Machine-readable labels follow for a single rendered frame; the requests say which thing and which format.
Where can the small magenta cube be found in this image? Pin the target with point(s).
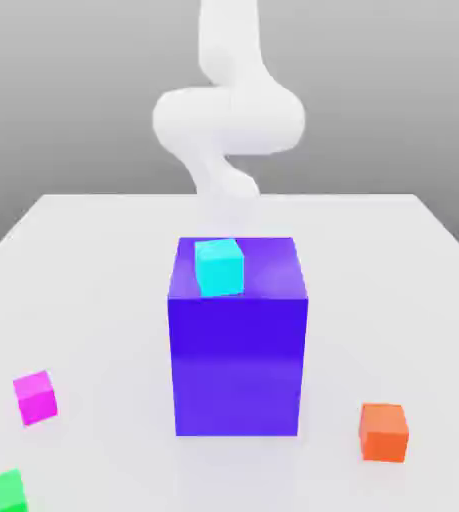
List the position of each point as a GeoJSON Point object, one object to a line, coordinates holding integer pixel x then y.
{"type": "Point", "coordinates": [36, 398]}

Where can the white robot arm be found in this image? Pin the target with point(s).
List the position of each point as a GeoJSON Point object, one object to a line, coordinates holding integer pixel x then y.
{"type": "Point", "coordinates": [229, 116]}

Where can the large purple box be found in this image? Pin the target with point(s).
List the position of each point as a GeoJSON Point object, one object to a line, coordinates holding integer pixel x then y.
{"type": "Point", "coordinates": [237, 360]}

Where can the small cyan cube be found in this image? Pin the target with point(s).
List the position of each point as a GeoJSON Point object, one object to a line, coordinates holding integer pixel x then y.
{"type": "Point", "coordinates": [220, 268]}

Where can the small green cube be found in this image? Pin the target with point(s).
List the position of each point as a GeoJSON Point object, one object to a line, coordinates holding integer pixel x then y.
{"type": "Point", "coordinates": [1, 492]}

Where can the small orange cube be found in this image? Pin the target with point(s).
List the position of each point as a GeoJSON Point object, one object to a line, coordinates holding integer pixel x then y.
{"type": "Point", "coordinates": [384, 434]}

